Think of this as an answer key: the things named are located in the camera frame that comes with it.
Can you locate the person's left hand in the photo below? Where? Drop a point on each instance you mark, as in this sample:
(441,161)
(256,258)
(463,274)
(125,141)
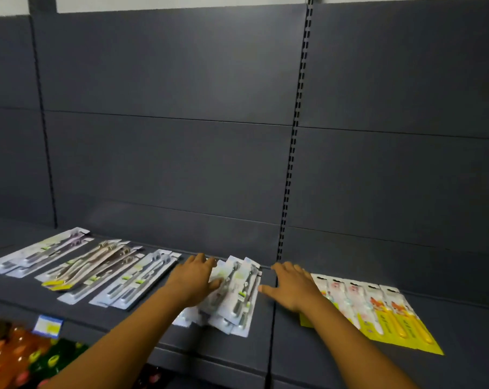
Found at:
(190,283)

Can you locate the person's right hand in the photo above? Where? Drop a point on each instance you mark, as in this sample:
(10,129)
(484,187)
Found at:
(297,291)

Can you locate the person's left thumb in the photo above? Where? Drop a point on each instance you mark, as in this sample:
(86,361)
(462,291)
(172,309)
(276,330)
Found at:
(214,285)

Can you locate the person's right thumb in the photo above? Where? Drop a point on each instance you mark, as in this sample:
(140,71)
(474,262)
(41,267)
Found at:
(270,292)

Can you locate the green-label toothbrush pack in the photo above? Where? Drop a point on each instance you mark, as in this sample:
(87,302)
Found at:
(188,315)
(250,315)
(224,275)
(238,297)

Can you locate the person's left forearm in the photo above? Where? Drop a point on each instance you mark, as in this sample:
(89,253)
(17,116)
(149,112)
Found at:
(119,344)

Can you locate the person's right forearm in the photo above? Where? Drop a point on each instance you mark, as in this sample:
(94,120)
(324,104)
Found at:
(358,348)

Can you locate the pink kids toothbrush pack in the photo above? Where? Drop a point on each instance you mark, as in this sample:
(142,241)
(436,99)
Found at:
(343,299)
(364,311)
(324,288)

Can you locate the dark toothbrush pack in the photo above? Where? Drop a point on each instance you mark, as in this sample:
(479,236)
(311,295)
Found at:
(125,281)
(147,285)

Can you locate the dark bottle pink label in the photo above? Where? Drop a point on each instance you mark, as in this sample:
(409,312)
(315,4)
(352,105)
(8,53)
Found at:
(151,378)

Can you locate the white toothbrush pack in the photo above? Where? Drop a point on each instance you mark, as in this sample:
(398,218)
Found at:
(94,284)

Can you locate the brown toothbrush pack yellow label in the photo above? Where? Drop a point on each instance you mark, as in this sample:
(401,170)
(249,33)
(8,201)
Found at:
(94,267)

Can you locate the yellow kids toothbrush pack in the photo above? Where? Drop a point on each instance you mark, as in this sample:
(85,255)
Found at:
(416,328)
(390,324)

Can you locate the slotted grey shelf upright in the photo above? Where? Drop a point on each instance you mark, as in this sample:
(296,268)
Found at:
(295,129)

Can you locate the grey toothbrush pack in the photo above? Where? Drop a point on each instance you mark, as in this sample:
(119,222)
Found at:
(34,249)
(46,261)

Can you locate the blue white shelf price label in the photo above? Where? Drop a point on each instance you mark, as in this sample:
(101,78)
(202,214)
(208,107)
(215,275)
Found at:
(47,326)

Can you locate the grey shelf back panel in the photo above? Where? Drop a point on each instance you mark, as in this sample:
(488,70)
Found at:
(167,117)
(406,137)

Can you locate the dark bottle green label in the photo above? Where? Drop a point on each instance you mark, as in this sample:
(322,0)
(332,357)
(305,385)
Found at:
(56,360)

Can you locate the grey metal shelf board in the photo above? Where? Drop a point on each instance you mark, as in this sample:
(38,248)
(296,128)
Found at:
(34,297)
(463,320)

